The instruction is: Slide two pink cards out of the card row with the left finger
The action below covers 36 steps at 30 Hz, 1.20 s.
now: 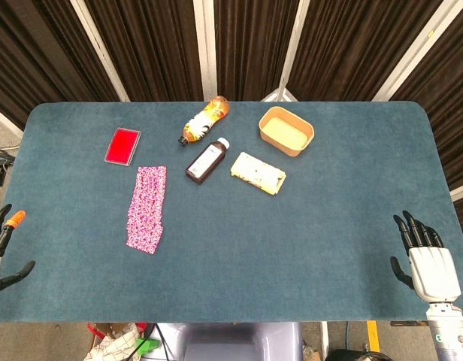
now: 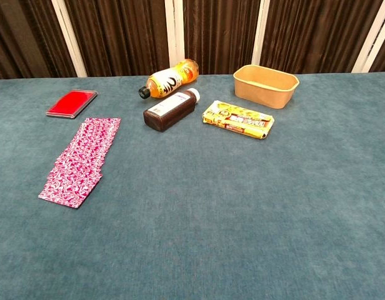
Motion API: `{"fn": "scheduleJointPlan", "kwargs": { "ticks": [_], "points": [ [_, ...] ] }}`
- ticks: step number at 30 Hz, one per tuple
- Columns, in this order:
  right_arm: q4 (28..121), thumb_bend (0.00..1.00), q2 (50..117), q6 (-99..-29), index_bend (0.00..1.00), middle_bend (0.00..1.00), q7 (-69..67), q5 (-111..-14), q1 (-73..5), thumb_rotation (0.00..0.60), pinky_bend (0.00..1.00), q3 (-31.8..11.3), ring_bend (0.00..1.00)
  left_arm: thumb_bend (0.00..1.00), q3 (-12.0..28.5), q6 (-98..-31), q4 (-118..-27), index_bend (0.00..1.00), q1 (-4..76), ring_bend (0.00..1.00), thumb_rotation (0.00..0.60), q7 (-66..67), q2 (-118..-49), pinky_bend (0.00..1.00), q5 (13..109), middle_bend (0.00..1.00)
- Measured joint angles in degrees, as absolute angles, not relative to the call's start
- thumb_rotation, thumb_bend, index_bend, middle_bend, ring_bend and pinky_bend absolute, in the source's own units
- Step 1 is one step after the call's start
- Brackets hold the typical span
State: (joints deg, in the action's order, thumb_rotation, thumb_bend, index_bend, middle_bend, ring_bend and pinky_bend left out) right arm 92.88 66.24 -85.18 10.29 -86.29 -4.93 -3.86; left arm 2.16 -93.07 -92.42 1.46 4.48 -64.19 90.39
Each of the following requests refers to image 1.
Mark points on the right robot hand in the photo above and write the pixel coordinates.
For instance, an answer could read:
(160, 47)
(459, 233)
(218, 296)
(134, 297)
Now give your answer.
(434, 274)

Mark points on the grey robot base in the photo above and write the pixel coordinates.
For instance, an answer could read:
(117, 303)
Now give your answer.
(231, 338)

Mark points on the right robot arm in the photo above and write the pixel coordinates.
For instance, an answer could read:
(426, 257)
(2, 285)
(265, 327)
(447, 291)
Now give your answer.
(445, 334)

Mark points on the red box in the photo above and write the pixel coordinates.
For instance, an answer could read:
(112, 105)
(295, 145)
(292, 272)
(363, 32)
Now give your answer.
(122, 146)

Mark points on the orange rubber fingertip cover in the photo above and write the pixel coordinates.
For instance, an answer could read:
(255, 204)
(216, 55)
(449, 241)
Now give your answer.
(16, 218)

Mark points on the yellow floor tape strip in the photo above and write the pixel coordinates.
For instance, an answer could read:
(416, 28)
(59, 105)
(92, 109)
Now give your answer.
(373, 336)

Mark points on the black round object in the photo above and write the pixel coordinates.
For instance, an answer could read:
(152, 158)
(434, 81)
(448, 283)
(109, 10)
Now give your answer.
(351, 356)

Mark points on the red plastic object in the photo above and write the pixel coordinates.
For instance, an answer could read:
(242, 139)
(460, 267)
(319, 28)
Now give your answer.
(94, 329)

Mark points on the white grid-printed paper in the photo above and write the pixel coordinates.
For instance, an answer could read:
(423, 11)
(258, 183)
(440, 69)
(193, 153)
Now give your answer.
(118, 346)

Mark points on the pink speckled cloth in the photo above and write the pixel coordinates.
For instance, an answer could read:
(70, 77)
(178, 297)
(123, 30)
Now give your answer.
(150, 188)

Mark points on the green plastic object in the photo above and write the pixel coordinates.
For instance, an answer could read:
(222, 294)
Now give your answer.
(147, 346)

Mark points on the dark brown curtain panel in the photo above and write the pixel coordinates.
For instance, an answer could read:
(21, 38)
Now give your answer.
(152, 49)
(351, 45)
(250, 45)
(453, 94)
(28, 56)

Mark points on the teal felt table cover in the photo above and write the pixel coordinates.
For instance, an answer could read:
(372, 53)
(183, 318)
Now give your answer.
(254, 244)

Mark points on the yellow snack package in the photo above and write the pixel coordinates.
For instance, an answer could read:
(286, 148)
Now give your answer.
(256, 172)

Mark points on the brown bottle white cap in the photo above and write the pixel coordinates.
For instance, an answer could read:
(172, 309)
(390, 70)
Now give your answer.
(203, 163)

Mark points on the orange tea bottle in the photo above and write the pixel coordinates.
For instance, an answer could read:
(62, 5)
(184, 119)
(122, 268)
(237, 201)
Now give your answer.
(203, 122)

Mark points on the white frame post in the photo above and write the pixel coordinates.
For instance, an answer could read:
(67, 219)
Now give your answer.
(462, 192)
(416, 49)
(6, 122)
(296, 41)
(100, 49)
(206, 49)

